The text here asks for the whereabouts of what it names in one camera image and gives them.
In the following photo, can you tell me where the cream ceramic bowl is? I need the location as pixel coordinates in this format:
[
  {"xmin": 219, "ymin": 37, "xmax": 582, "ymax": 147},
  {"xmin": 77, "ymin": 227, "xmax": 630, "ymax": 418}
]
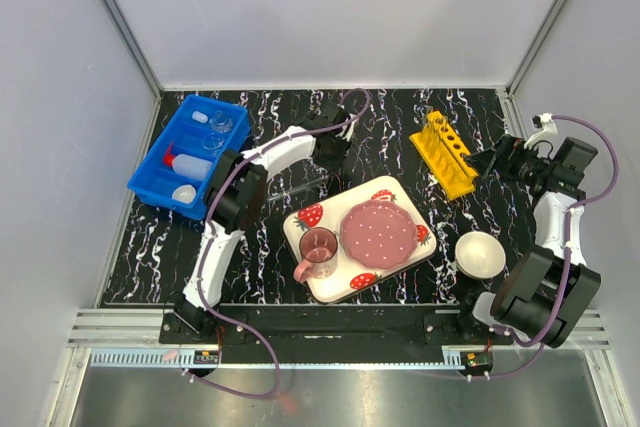
[{"xmin": 454, "ymin": 231, "xmax": 506, "ymax": 280}]

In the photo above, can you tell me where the strawberry pattern white tray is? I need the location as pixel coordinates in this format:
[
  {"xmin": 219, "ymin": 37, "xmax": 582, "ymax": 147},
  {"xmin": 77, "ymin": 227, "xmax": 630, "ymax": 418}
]
[{"xmin": 283, "ymin": 176, "xmax": 437, "ymax": 304}]

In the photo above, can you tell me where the pink ghost pattern mug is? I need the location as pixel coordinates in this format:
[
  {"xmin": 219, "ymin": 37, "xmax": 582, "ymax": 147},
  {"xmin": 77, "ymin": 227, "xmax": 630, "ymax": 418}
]
[{"xmin": 293, "ymin": 227, "xmax": 338, "ymax": 283}]

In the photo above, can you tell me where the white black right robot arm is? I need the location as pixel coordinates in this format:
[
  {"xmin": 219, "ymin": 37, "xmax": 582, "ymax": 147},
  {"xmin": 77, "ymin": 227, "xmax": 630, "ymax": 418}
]
[{"xmin": 464, "ymin": 135, "xmax": 601, "ymax": 348}]

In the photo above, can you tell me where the blue plastic compartment bin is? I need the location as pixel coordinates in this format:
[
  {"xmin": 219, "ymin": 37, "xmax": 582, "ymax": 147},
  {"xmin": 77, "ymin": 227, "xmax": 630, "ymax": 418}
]
[{"xmin": 128, "ymin": 94, "xmax": 251, "ymax": 220}]

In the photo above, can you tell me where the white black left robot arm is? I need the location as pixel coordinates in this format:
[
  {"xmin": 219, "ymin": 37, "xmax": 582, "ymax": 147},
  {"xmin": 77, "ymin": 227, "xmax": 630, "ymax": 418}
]
[{"xmin": 173, "ymin": 103, "xmax": 359, "ymax": 343}]

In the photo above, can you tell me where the glass alcohol lamp white cap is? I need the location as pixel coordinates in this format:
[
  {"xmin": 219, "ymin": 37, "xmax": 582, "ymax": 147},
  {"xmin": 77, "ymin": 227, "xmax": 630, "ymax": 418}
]
[{"xmin": 210, "ymin": 110, "xmax": 234, "ymax": 134}]

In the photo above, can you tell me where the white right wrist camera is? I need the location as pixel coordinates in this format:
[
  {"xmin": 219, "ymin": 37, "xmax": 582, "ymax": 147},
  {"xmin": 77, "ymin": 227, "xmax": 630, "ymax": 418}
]
[{"xmin": 524, "ymin": 113, "xmax": 558, "ymax": 149}]

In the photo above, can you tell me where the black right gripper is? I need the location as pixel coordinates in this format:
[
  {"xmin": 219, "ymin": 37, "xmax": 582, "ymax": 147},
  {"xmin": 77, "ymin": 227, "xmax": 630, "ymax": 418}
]
[{"xmin": 463, "ymin": 134, "xmax": 553, "ymax": 186}]

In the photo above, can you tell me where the wash bottle with red cap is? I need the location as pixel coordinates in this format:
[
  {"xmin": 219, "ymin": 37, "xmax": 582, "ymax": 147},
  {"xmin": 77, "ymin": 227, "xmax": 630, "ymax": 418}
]
[{"xmin": 162, "ymin": 142, "xmax": 213, "ymax": 182}]

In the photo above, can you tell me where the yellow test tube rack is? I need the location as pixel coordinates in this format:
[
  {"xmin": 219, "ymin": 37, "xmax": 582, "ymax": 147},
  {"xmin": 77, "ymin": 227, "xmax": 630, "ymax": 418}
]
[{"xmin": 409, "ymin": 111, "xmax": 478, "ymax": 200}]

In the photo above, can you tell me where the pink polka dot plate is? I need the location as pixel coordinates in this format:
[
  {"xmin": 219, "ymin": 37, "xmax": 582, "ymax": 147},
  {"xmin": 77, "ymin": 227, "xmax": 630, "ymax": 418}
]
[{"xmin": 339, "ymin": 200, "xmax": 418, "ymax": 270}]

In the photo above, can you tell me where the small clear glass beaker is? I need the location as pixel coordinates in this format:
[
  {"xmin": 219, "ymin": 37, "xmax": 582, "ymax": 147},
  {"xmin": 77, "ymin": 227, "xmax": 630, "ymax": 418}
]
[{"xmin": 202, "ymin": 132, "xmax": 226, "ymax": 155}]

